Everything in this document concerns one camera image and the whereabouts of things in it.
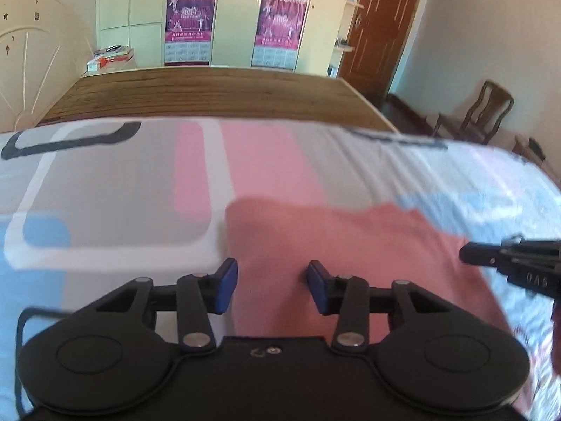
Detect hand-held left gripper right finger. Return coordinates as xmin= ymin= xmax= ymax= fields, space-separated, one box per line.
xmin=306 ymin=260 xmax=457 ymax=355

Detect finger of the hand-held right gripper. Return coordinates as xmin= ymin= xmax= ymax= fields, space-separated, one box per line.
xmin=459 ymin=240 xmax=520 ymax=269

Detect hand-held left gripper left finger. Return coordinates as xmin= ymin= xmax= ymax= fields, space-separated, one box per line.
xmin=93 ymin=257 xmax=239 ymax=354

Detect pink shirt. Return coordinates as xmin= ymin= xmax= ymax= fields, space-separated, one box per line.
xmin=224 ymin=196 xmax=534 ymax=410

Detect dark object on side table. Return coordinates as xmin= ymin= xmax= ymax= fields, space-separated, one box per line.
xmin=526 ymin=137 xmax=548 ymax=162

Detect dark wooden chair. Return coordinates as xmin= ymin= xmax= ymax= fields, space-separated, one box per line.
xmin=431 ymin=80 xmax=516 ymax=146

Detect printed patchwork bedsheet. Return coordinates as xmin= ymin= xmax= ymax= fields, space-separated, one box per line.
xmin=0 ymin=116 xmax=561 ymax=421

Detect wooden bed board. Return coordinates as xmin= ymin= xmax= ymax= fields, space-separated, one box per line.
xmin=37 ymin=66 xmax=400 ymax=134

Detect brown wooden door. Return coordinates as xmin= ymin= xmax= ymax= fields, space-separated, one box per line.
xmin=337 ymin=0 xmax=431 ymax=107

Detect stack of books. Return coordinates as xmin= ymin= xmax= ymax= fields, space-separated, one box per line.
xmin=94 ymin=45 xmax=135 ymax=65

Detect cream wardrobe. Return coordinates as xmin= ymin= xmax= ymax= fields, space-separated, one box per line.
xmin=95 ymin=0 xmax=374 ymax=78

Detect white arched headboard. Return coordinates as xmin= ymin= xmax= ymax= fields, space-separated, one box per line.
xmin=0 ymin=0 xmax=95 ymax=133

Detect corner wall shelves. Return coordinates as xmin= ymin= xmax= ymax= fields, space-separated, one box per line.
xmin=326 ymin=0 xmax=365 ymax=78

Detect purple wall calendar poster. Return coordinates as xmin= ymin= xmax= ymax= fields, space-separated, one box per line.
xmin=164 ymin=0 xmax=218 ymax=67
xmin=250 ymin=0 xmax=318 ymax=71

